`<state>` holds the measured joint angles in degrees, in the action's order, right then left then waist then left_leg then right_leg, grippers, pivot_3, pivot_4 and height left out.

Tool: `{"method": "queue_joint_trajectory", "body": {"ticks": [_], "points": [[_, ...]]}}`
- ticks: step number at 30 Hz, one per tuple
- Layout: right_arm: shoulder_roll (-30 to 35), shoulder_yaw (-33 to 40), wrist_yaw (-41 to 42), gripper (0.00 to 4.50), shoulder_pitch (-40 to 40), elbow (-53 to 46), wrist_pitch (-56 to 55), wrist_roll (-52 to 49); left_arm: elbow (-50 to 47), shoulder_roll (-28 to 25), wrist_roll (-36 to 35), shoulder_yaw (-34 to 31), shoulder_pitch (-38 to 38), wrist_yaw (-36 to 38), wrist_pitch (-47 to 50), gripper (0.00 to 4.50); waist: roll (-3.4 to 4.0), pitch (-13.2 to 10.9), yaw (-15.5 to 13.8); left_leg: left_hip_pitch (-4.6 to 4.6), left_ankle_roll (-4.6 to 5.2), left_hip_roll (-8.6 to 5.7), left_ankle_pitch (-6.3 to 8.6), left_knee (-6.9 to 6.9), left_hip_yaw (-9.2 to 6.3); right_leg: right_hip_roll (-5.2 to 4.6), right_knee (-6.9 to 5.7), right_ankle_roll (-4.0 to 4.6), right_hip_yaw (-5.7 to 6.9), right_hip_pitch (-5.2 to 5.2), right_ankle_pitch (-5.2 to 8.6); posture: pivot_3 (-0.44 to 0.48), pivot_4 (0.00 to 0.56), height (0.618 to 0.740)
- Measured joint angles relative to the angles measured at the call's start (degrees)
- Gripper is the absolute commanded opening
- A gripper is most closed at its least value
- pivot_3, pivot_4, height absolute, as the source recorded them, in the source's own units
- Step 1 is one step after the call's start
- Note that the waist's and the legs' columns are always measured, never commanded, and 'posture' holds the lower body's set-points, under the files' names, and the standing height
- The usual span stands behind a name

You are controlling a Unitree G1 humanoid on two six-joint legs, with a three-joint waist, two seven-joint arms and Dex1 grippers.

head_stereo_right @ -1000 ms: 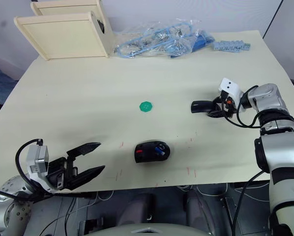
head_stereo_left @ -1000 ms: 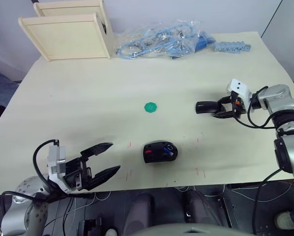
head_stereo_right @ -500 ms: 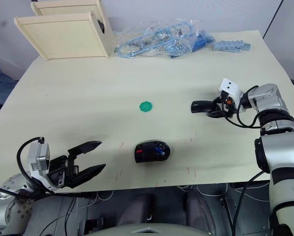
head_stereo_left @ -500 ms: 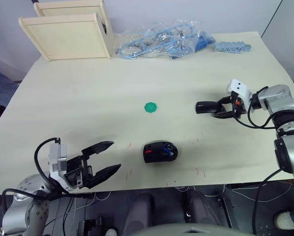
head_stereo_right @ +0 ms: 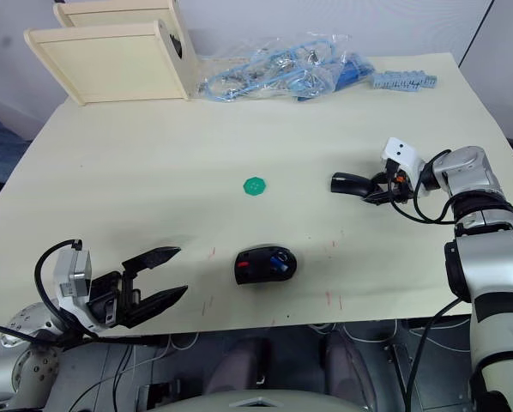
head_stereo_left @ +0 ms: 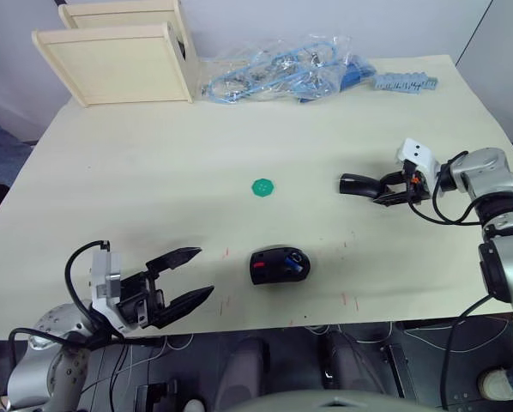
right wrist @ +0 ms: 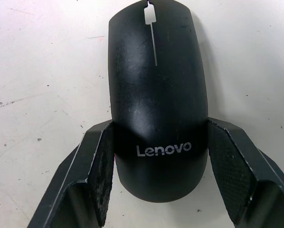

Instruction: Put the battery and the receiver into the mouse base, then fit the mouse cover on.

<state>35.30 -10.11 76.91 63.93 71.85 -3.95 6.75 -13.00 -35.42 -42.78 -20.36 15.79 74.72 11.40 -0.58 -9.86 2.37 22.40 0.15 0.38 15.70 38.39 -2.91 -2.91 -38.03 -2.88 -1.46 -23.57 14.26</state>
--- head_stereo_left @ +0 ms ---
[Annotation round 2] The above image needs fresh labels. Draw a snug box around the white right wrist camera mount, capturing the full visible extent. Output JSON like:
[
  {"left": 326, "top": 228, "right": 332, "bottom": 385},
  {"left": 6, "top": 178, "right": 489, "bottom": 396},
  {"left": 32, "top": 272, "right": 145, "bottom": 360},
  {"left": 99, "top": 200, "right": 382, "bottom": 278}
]
[{"left": 395, "top": 137, "right": 441, "bottom": 190}]

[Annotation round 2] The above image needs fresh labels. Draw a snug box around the small beige wooden shelf box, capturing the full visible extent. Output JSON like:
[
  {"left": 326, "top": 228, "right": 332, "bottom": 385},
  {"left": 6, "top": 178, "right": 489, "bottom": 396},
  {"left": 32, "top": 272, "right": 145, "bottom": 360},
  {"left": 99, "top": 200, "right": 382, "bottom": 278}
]
[{"left": 57, "top": 0, "right": 200, "bottom": 98}]

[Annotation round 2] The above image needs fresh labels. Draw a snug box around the grey-blue perforated plastic strip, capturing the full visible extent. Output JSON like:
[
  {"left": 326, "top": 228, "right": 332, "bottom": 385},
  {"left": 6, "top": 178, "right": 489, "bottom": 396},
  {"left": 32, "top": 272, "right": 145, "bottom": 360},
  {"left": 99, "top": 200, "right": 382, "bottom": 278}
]
[{"left": 371, "top": 72, "right": 440, "bottom": 94}]

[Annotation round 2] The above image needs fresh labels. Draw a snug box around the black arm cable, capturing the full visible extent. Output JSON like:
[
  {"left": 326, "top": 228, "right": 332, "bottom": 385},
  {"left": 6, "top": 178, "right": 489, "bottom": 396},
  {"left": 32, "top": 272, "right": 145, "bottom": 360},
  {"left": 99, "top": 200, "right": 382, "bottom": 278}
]
[
  {"left": 8, "top": 239, "right": 168, "bottom": 349},
  {"left": 408, "top": 149, "right": 486, "bottom": 227}
]

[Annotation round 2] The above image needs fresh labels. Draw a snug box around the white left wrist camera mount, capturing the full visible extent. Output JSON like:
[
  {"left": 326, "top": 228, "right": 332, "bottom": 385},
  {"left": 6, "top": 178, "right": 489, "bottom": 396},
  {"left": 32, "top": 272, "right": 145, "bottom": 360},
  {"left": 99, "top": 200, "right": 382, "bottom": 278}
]
[{"left": 88, "top": 251, "right": 133, "bottom": 336}]

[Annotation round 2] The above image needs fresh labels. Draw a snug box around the white shoe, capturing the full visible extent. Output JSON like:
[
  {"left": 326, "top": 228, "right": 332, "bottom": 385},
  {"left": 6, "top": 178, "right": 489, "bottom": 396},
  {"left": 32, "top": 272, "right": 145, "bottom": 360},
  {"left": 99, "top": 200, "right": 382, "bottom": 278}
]
[{"left": 477, "top": 367, "right": 513, "bottom": 401}]

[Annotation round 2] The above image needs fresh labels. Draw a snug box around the blue plastic box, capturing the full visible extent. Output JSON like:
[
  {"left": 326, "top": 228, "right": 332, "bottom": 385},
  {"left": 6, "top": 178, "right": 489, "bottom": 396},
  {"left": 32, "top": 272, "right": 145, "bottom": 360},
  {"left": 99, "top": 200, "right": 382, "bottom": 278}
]
[{"left": 299, "top": 53, "right": 377, "bottom": 104}]

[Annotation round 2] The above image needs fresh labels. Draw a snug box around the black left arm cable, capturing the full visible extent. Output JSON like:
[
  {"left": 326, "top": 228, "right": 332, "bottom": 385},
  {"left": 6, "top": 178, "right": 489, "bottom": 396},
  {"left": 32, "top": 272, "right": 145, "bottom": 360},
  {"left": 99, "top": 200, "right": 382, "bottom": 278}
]
[{"left": 8, "top": 239, "right": 168, "bottom": 349}]

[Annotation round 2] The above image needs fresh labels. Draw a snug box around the large beige wooden shelf box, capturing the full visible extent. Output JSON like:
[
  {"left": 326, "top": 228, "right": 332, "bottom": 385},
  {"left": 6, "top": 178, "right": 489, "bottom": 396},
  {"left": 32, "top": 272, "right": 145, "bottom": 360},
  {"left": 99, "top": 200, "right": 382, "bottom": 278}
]
[{"left": 31, "top": 21, "right": 196, "bottom": 108}]

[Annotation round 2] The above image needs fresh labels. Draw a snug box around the black mouse base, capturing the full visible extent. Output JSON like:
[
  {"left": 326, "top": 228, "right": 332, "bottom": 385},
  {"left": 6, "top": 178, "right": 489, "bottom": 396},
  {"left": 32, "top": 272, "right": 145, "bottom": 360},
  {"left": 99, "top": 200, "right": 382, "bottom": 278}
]
[{"left": 249, "top": 244, "right": 312, "bottom": 287}]

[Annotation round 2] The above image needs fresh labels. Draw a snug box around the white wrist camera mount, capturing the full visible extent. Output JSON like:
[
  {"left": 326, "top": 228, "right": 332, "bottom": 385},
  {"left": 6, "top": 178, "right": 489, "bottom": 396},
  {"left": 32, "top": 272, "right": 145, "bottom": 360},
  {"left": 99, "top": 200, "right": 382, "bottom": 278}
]
[
  {"left": 88, "top": 251, "right": 133, "bottom": 336},
  {"left": 395, "top": 137, "right": 441, "bottom": 190}
]

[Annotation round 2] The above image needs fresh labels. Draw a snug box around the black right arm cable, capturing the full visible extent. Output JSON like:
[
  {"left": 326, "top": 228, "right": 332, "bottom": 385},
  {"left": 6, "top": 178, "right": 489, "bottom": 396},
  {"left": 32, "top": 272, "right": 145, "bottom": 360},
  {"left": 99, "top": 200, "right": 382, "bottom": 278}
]
[{"left": 408, "top": 149, "right": 486, "bottom": 227}]

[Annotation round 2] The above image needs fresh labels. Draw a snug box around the green round plastic disc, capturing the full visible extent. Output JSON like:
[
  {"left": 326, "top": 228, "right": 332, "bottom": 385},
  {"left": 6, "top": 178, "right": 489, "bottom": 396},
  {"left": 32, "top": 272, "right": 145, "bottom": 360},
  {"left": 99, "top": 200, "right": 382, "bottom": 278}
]
[{"left": 250, "top": 176, "right": 276, "bottom": 199}]

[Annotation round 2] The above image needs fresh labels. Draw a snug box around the clear bag with metal parts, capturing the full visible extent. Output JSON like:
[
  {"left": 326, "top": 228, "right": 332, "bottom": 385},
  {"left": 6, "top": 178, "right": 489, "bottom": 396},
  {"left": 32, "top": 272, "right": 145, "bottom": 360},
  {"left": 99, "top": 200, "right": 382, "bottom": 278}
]
[{"left": 256, "top": 33, "right": 354, "bottom": 98}]

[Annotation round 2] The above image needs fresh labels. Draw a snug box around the grey domed robot body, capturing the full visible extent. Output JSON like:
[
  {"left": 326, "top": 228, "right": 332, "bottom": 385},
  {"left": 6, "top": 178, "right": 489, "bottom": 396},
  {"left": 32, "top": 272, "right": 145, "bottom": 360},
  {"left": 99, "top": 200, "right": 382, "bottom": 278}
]
[{"left": 226, "top": 389, "right": 446, "bottom": 412}]

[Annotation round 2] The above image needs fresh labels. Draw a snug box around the clear bag with blue cable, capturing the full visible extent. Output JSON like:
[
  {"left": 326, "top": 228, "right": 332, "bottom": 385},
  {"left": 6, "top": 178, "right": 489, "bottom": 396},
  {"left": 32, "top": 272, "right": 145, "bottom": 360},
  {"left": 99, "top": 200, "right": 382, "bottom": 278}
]
[{"left": 200, "top": 45, "right": 309, "bottom": 105}]

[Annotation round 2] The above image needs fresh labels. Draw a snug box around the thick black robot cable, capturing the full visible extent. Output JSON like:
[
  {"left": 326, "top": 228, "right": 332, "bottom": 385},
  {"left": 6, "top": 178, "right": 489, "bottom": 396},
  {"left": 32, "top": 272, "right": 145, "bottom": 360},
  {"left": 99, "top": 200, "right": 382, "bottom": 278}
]
[{"left": 439, "top": 294, "right": 504, "bottom": 411}]

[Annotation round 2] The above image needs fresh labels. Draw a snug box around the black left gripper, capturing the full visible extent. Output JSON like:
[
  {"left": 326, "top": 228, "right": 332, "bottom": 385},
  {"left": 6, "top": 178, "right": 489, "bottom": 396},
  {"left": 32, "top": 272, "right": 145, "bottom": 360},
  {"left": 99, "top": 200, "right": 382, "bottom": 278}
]
[{"left": 115, "top": 246, "right": 215, "bottom": 330}]

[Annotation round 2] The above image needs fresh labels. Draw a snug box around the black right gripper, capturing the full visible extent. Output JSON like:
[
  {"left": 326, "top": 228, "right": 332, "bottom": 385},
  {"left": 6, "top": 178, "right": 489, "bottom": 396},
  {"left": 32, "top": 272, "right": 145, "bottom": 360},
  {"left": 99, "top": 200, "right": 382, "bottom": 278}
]
[{"left": 371, "top": 159, "right": 432, "bottom": 206}]

